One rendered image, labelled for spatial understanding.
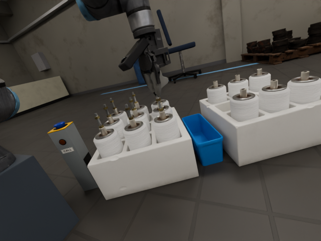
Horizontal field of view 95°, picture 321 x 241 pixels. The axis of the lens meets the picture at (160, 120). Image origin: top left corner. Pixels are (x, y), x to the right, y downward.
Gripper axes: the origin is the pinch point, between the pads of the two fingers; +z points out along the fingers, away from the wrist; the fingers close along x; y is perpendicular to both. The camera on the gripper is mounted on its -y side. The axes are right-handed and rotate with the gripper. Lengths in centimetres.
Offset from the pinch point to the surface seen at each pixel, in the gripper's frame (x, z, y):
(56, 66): 618, -78, 42
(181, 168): -7.1, 28.7, -2.7
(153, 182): -0.2, 31.7, -12.7
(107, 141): 9.0, 11.0, -20.1
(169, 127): -4.3, 12.2, -1.2
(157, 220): -11.1, 34.8, -19.9
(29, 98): 543, -2, -69
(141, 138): 2.1, 13.4, -10.0
